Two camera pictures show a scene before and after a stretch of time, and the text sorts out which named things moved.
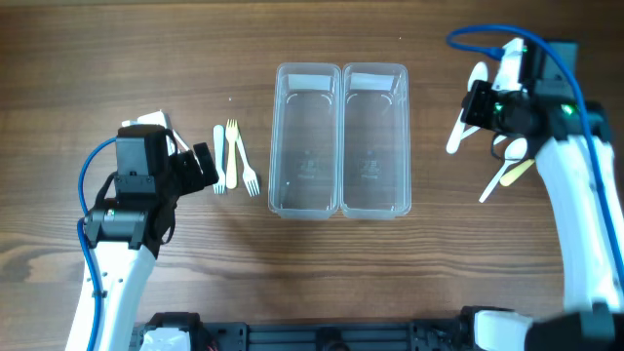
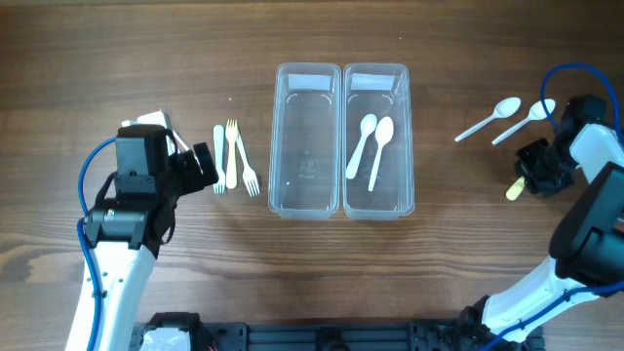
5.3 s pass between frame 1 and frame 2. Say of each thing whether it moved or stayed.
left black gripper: stayed
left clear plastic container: stayed
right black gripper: moved
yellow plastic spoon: moved
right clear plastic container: stayed
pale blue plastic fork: stayed
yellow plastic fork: stayed
